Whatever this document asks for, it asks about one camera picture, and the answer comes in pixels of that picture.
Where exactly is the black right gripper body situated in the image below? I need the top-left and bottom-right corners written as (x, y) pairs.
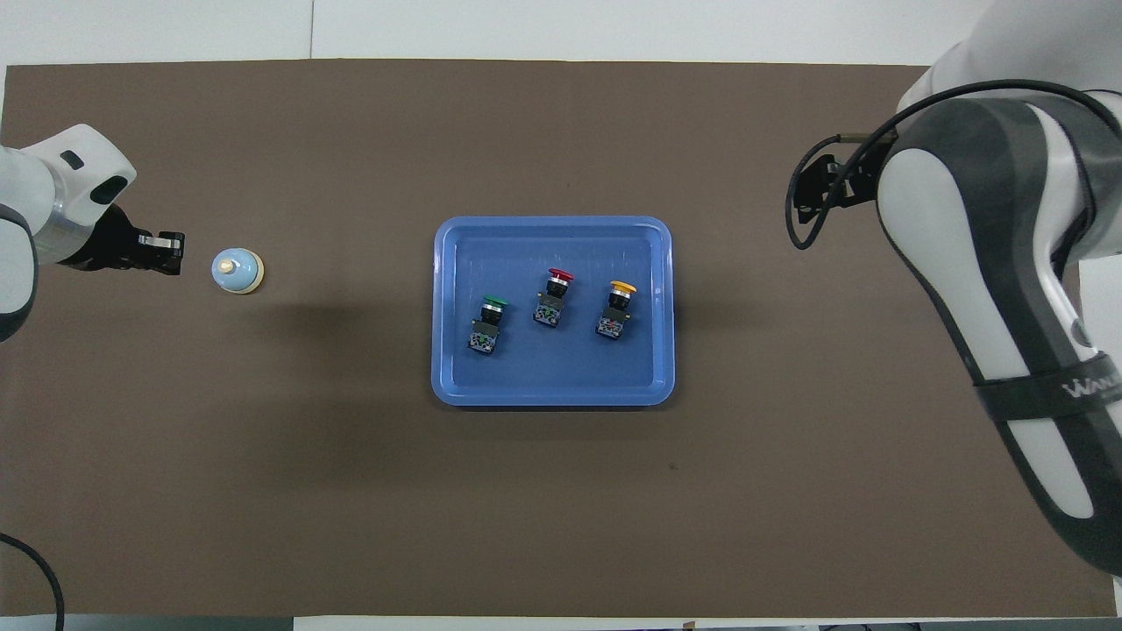
top-left (820, 149), bottom-right (883, 213)

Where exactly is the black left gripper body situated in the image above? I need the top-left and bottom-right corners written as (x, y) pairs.
top-left (66, 205), bottom-right (146, 273)

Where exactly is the yellow cap push button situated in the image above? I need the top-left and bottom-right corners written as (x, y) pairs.
top-left (595, 280), bottom-right (638, 341)

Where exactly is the red cap push button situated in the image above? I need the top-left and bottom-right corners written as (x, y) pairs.
top-left (533, 268), bottom-right (576, 330)

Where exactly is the green cap push button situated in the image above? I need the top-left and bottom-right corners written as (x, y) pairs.
top-left (467, 295), bottom-right (511, 357)

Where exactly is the light blue service bell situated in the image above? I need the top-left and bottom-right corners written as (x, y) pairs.
top-left (211, 249), bottom-right (266, 296)

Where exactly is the blue plastic tray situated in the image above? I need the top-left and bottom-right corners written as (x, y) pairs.
top-left (430, 216), bottom-right (676, 408)

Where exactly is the brown table mat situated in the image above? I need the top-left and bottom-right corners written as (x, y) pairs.
top-left (0, 58), bottom-right (1118, 619)

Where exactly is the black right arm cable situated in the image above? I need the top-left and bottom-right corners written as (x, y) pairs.
top-left (785, 79), bottom-right (1122, 252)

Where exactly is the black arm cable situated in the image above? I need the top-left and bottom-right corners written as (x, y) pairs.
top-left (0, 531), bottom-right (67, 631)
top-left (785, 79), bottom-right (1122, 252)

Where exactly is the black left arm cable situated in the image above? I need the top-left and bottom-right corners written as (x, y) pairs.
top-left (0, 531), bottom-right (67, 631)

